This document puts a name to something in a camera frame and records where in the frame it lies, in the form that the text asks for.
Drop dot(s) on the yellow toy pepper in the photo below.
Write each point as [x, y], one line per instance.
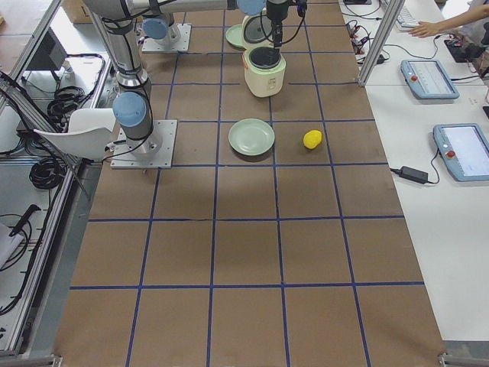
[312, 139]

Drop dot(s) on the black moving gripper body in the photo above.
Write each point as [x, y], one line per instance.
[276, 11]

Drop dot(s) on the green plate near moving arm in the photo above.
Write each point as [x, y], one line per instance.
[251, 137]

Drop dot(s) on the far teach pendant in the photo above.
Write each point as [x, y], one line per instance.
[427, 79]

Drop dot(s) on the person's hand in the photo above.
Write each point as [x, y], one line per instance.
[425, 29]

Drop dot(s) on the near teach pendant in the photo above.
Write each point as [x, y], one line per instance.
[464, 150]

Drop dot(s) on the black power adapter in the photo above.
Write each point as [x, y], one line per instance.
[414, 175]

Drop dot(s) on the moving arm base plate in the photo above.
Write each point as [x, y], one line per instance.
[155, 152]

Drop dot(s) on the teach pendant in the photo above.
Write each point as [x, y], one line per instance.
[464, 150]
[427, 79]

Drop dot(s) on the white rice cooker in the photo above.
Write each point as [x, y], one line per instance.
[264, 66]

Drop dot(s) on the white plastic chair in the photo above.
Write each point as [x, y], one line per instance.
[90, 130]

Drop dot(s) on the idle arm base plate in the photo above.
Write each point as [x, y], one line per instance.
[151, 46]

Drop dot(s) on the green plate near idle arm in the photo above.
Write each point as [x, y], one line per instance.
[234, 36]

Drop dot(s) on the cardboard box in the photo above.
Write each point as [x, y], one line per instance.
[76, 11]

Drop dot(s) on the aluminium frame post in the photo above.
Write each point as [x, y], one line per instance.
[380, 38]

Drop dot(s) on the moving silver robot arm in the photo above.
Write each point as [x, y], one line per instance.
[132, 108]

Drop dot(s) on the person's forearm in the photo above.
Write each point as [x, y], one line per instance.
[470, 16]

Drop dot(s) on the idle silver robot arm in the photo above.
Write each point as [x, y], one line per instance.
[161, 27]

